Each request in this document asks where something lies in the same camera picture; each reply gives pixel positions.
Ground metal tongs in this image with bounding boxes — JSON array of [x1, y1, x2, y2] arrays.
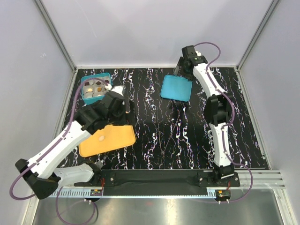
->
[[157, 101, 184, 155]]

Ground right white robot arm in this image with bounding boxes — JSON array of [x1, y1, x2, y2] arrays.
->
[[174, 45, 235, 186]]

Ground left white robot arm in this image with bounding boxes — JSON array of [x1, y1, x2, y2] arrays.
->
[[15, 86, 130, 200]]

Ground teal chocolate box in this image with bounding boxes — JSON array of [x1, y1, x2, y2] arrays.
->
[[81, 73, 112, 105]]

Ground teal box lid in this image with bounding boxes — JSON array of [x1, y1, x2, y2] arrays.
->
[[160, 75, 193, 102]]

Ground yellow plastic tray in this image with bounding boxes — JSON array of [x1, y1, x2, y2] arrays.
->
[[79, 125, 136, 158]]

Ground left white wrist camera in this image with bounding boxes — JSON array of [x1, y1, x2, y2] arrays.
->
[[105, 84, 125, 96]]

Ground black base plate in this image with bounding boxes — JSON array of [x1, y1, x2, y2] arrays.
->
[[75, 169, 240, 197]]

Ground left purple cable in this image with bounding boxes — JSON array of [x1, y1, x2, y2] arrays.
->
[[9, 79, 111, 201]]

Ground aluminium frame rail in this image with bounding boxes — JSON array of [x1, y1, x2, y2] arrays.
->
[[33, 0, 76, 72]]

